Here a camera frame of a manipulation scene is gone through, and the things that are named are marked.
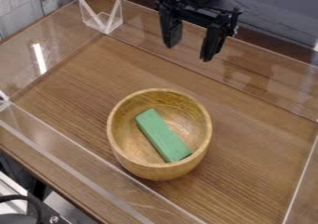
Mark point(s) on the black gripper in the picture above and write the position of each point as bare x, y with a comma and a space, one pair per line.
200, 12

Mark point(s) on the green rectangular block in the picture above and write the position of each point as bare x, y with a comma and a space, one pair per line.
163, 139

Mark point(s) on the brown wooden bowl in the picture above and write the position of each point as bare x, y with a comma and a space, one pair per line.
188, 120

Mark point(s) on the black metal mount plate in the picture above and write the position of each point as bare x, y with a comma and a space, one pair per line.
57, 210

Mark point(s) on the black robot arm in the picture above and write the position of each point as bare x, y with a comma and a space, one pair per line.
216, 15

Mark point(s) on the clear acrylic tray wall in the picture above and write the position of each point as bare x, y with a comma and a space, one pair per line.
64, 74

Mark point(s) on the clear acrylic corner bracket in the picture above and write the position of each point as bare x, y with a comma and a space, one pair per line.
104, 22

